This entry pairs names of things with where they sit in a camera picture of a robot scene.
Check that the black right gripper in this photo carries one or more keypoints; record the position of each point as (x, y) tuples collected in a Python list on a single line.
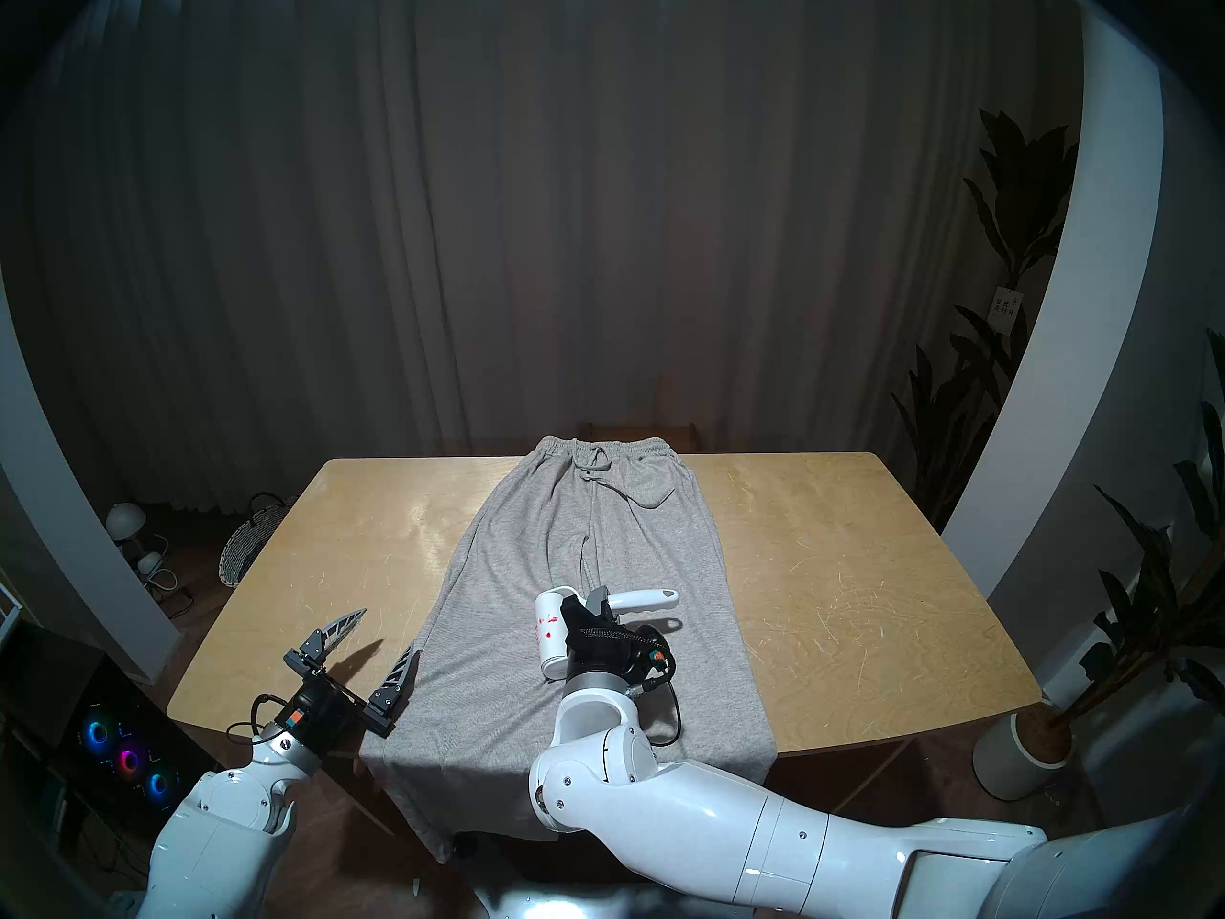
[(603, 649)]

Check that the grey pleated curtain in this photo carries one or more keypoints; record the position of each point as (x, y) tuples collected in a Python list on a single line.
[(555, 209)]

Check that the tall dark leafy plant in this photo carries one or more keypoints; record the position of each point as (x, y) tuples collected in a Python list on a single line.
[(1024, 199)]

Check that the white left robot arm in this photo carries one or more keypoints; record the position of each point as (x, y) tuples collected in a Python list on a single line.
[(225, 812)]

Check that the white lint roller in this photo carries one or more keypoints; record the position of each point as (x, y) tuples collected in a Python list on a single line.
[(551, 654)]

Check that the narrow white arch pillar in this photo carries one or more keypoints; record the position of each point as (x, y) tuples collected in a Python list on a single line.
[(67, 544)]

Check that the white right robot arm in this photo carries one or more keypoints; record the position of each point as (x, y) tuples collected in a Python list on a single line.
[(727, 831)]

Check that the large white mushroom lamp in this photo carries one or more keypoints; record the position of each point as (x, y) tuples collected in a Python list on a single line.
[(124, 518)]

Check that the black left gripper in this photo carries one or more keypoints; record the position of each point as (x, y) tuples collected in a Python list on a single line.
[(325, 711)]

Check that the leafy plant in white pot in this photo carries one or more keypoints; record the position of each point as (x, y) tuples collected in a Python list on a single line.
[(1158, 601)]

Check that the white paper plant tag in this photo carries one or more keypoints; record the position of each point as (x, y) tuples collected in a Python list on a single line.
[(1005, 309)]

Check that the striped woven basket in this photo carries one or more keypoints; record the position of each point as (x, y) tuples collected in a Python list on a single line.
[(247, 544)]

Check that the black computer with rgb fans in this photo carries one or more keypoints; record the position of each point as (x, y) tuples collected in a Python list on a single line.
[(105, 735)]

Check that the wide white arch pillar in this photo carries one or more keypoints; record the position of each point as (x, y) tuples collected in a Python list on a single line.
[(1081, 333)]

